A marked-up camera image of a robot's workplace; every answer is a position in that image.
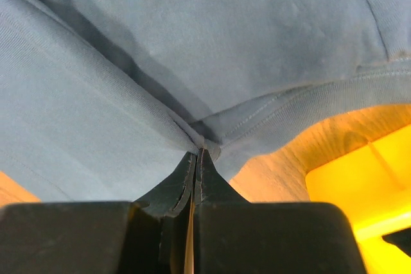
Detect yellow plastic bin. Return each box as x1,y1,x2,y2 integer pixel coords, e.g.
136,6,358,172
305,126,410,273

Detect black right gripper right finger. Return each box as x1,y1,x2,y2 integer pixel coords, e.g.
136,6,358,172
193,150,366,273

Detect blue-grey t-shirt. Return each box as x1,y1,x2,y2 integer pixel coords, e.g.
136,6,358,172
1,0,410,201

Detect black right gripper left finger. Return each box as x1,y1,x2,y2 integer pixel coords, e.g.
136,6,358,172
1,153,197,273

